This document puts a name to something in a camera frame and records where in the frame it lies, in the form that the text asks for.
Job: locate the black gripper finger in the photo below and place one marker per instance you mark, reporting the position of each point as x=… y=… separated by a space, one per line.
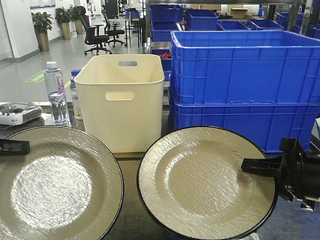
x=263 y=167
x=14 y=147

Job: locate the lower blue plastic crate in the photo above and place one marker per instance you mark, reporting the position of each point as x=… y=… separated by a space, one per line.
x=263 y=124

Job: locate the cream plastic bin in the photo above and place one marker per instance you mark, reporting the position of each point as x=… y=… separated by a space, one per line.
x=121 y=99

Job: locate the black office chair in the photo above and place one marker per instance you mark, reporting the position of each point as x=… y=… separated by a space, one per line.
x=92 y=36
x=111 y=30

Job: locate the clear water bottle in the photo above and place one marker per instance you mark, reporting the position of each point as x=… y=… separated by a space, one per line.
x=56 y=93

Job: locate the yellow drink bottle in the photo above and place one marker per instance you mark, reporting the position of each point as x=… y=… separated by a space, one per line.
x=74 y=95

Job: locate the blue crate on back shelf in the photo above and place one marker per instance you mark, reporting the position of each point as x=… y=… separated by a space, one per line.
x=160 y=13

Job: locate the large blue plastic crate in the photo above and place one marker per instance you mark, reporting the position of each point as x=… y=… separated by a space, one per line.
x=245 y=67

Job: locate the beige plate with black rim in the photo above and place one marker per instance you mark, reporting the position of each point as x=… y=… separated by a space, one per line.
x=191 y=183

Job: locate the potted plant gold pot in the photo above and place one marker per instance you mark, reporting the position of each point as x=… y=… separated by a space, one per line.
x=63 y=16
x=42 y=23

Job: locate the white remote controller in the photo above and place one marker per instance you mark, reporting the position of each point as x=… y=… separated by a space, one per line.
x=14 y=113

